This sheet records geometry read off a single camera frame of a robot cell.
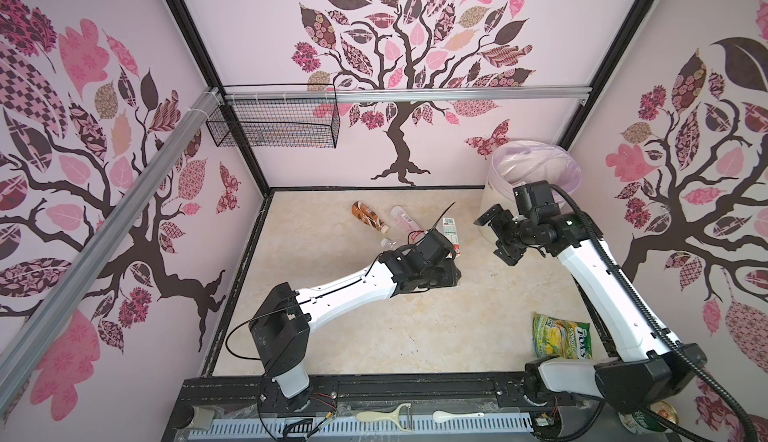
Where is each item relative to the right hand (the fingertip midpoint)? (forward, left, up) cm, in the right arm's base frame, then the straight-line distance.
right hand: (482, 229), depth 75 cm
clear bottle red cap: (+20, +19, -21) cm, 35 cm away
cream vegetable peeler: (-37, +30, -27) cm, 55 cm away
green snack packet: (-20, -24, -23) cm, 39 cm away
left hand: (-9, +7, -10) cm, 15 cm away
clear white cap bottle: (+13, +25, -24) cm, 37 cm away
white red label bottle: (+3, +8, -4) cm, 9 cm away
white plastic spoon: (-37, +11, -26) cm, 47 cm away
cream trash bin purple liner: (+33, -21, -7) cm, 40 cm away
